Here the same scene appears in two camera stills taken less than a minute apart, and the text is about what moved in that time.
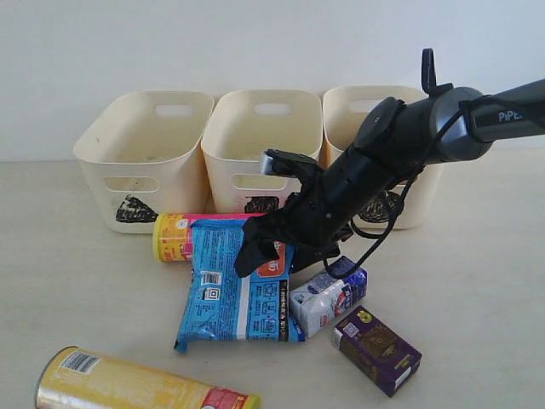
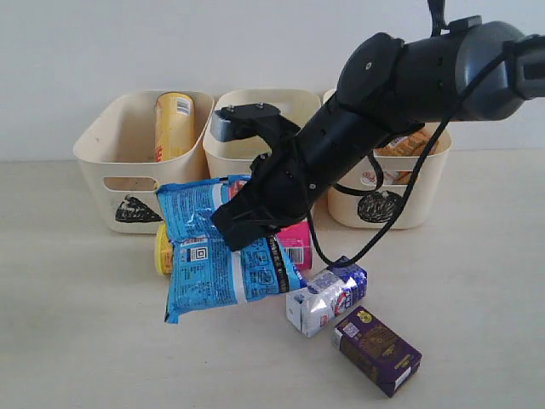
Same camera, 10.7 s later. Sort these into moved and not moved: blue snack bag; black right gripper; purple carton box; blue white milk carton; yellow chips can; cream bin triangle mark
Moved: blue snack bag; yellow chips can; black right gripper
Not moved: purple carton box; blue white milk carton; cream bin triangle mark
